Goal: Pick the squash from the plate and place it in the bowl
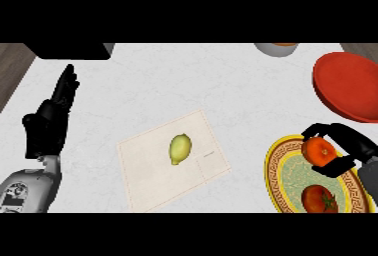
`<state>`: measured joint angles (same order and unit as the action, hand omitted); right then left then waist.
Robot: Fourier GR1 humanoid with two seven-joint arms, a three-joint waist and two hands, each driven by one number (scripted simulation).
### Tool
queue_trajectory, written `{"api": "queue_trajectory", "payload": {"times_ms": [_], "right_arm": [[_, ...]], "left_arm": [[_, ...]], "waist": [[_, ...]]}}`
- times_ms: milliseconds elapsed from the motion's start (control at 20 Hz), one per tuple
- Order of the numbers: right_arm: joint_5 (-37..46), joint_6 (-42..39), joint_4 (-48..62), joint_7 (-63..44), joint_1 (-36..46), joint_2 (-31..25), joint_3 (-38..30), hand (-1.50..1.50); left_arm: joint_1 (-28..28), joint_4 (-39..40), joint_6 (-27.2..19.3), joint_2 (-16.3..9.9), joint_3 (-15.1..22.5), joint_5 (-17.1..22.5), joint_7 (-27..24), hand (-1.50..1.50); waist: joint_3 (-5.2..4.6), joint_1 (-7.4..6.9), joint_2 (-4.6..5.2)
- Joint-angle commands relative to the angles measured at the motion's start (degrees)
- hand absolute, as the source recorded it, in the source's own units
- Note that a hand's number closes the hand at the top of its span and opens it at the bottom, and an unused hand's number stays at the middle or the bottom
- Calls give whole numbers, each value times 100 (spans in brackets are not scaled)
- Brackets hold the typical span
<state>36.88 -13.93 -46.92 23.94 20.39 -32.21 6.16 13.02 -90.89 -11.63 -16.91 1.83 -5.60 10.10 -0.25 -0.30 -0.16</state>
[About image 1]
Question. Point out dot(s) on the red tomato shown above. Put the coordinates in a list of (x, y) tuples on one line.
[(319, 199)]

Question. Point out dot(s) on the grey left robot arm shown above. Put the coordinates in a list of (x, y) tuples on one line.
[(30, 190)]

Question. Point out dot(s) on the orange squash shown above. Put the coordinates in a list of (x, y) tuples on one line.
[(319, 152)]

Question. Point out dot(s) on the yellow patterned plate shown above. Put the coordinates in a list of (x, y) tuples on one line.
[(290, 173)]

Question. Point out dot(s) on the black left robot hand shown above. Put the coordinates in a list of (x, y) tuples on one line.
[(46, 123)]

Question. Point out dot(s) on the beige placemat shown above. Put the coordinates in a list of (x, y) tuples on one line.
[(167, 163)]

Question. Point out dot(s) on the black appliance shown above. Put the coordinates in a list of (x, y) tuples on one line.
[(68, 50)]

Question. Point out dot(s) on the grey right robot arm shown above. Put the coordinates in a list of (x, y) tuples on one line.
[(369, 178)]

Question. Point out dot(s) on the grey cup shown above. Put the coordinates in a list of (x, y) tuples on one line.
[(276, 48)]

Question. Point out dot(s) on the red bowl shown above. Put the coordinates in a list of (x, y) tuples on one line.
[(347, 86)]

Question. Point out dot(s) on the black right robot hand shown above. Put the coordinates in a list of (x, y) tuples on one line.
[(350, 143)]

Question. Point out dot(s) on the yellow-green lemon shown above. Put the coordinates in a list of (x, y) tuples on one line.
[(180, 148)]

